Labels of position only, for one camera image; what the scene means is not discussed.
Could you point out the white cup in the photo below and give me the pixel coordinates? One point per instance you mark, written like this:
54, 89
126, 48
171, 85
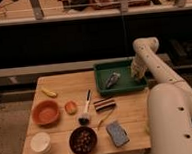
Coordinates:
40, 143

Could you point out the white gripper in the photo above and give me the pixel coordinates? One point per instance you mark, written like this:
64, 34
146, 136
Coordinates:
138, 68

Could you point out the black and white brush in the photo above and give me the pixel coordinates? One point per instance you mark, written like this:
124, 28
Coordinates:
84, 117

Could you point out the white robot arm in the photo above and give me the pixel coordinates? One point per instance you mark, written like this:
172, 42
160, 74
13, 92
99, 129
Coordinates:
169, 103

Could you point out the orange tomato toy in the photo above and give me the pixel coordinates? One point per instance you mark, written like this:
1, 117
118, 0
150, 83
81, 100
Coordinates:
71, 107

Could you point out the blue sponge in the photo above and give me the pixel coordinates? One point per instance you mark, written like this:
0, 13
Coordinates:
117, 134

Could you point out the green plastic tray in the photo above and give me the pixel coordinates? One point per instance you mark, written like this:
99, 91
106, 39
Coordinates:
125, 83

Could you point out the yellow banana toy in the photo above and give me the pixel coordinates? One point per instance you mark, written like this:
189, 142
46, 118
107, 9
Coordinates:
49, 93

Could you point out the orange bowl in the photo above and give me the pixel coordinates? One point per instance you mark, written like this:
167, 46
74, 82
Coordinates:
45, 112

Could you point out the striped brown block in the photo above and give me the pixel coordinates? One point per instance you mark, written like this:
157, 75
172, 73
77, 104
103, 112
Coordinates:
104, 104

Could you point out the yellow stick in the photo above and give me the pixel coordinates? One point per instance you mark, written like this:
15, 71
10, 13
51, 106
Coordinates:
104, 119

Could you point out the dark bowl with beans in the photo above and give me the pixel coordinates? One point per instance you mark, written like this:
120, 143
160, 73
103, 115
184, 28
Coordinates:
83, 140

